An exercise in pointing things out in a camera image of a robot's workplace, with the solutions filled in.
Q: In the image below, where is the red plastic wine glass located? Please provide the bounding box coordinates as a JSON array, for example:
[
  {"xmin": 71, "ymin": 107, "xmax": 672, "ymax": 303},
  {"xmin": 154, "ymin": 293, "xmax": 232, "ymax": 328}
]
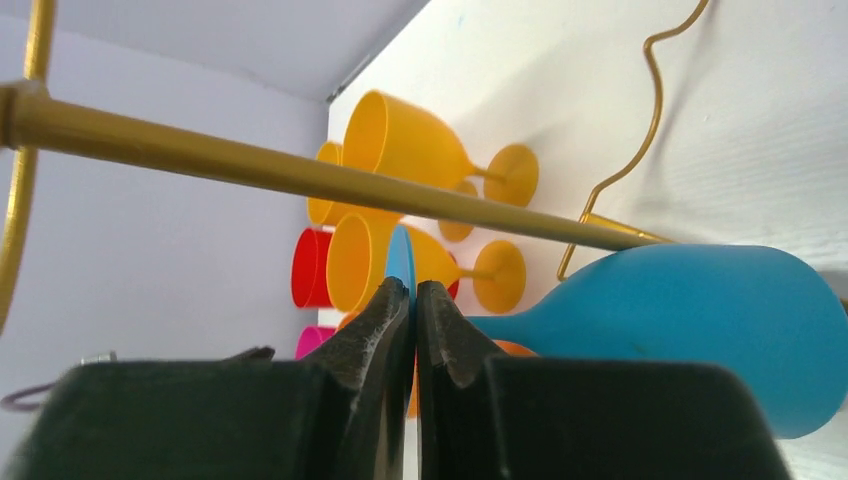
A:
[{"xmin": 291, "ymin": 227, "xmax": 461, "ymax": 310}]

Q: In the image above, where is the blue plastic wine glass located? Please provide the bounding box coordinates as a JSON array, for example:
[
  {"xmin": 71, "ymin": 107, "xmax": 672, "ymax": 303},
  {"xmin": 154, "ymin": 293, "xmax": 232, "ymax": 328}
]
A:
[{"xmin": 384, "ymin": 223, "xmax": 848, "ymax": 441}]

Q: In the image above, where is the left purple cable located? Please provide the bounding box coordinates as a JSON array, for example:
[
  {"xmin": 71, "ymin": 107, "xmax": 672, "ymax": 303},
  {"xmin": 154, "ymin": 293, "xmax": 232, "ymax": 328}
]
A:
[{"xmin": 0, "ymin": 380, "xmax": 58, "ymax": 413}]

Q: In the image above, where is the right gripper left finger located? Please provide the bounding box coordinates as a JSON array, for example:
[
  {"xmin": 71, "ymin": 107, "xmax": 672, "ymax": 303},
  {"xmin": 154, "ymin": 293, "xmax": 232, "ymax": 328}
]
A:
[{"xmin": 6, "ymin": 278, "xmax": 412, "ymax": 479}]

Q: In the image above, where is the yellow wine glass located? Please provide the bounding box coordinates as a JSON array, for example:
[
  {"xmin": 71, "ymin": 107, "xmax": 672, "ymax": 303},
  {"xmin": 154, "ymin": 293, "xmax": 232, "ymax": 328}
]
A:
[
  {"xmin": 326, "ymin": 213, "xmax": 527, "ymax": 314},
  {"xmin": 341, "ymin": 90, "xmax": 540, "ymax": 207},
  {"xmin": 307, "ymin": 141, "xmax": 474, "ymax": 242}
]

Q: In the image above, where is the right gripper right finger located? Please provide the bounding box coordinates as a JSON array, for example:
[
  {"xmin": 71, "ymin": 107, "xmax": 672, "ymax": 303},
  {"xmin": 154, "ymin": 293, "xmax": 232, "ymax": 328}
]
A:
[{"xmin": 416, "ymin": 281, "xmax": 790, "ymax": 479}]

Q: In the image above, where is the orange plastic wine glass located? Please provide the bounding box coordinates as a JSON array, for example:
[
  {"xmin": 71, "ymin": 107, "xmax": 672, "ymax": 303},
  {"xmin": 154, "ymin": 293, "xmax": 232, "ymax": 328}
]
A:
[{"xmin": 336, "ymin": 312, "xmax": 536, "ymax": 418}]

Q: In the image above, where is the yellow wine glass front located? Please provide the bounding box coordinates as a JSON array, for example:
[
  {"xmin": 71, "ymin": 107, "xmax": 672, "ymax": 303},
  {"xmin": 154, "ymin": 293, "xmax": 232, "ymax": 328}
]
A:
[{"xmin": 307, "ymin": 141, "xmax": 474, "ymax": 242}]

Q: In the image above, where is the gold wire glass rack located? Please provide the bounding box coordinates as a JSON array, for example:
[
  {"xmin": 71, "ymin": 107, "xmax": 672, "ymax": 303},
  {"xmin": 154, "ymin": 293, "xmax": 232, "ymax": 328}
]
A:
[{"xmin": 0, "ymin": 0, "xmax": 848, "ymax": 333}]

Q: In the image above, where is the pink plastic wine glass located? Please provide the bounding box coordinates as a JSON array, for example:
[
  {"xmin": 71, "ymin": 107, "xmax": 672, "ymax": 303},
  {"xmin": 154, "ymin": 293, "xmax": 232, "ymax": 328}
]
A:
[{"xmin": 294, "ymin": 326, "xmax": 336, "ymax": 360}]

